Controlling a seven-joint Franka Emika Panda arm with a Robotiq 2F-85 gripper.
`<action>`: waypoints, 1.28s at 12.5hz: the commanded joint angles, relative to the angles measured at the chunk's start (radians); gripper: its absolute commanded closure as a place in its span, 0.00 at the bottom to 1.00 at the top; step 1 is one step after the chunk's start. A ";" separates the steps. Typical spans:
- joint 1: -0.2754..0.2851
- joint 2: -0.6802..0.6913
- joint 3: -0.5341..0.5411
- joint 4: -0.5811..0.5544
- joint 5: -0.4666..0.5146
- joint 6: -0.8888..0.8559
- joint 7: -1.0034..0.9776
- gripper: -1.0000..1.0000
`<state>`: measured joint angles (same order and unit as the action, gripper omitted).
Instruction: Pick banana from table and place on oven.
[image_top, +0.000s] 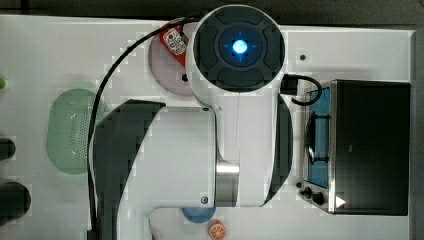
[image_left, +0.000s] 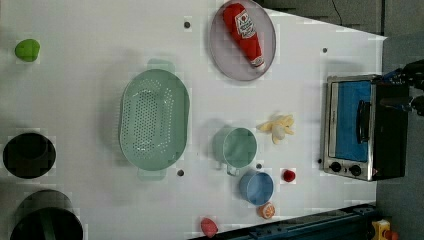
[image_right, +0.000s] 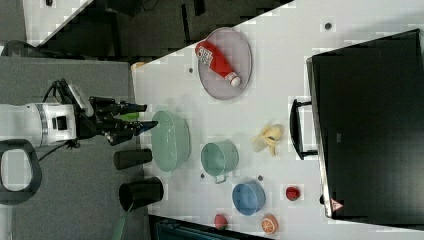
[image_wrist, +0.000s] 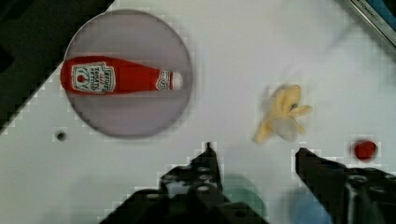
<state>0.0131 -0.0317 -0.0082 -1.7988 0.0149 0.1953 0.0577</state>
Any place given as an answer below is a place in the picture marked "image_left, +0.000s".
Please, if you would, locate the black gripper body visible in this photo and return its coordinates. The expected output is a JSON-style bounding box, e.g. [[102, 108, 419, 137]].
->
[[380, 60, 424, 116]]

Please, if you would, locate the yellow plush peeled banana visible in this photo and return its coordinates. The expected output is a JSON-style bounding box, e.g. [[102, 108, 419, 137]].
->
[[256, 115, 294, 144]]

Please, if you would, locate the silver black toaster oven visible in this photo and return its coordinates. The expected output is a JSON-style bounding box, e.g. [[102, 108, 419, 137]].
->
[[323, 75, 409, 181]]

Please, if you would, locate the red toy strawberry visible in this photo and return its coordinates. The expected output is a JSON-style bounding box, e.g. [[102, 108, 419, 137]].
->
[[283, 170, 296, 182]]

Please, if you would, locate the red plush ketchup bottle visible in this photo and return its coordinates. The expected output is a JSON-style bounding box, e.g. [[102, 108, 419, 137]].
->
[[223, 3, 266, 72]]

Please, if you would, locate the grey round plate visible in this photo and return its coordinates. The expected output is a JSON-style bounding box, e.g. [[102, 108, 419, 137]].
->
[[209, 0, 276, 81]]

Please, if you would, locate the green mug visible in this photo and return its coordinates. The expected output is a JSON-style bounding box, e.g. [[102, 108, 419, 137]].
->
[[212, 127, 257, 176]]

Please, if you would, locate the blue cup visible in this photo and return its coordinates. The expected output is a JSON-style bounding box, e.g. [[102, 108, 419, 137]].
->
[[239, 170, 274, 206]]

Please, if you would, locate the orange slice toy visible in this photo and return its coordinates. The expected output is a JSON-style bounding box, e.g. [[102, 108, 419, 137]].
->
[[258, 202, 275, 219]]

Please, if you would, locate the pink toy fruit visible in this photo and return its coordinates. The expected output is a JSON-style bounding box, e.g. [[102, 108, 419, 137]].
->
[[200, 218, 218, 238]]

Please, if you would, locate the green oval colander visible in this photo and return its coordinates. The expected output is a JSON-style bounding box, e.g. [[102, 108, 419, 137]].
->
[[119, 59, 190, 181]]

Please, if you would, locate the green toy pepper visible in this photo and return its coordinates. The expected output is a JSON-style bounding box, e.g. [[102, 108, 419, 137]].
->
[[15, 39, 40, 62]]

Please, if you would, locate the black round bowl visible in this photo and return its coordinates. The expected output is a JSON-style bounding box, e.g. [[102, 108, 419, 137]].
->
[[3, 133, 56, 179]]

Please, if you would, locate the black cylindrical container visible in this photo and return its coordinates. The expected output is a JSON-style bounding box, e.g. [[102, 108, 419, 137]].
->
[[9, 190, 84, 240]]

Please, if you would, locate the blue metal frame rail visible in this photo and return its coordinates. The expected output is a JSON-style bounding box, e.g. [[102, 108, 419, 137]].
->
[[191, 204, 380, 240]]

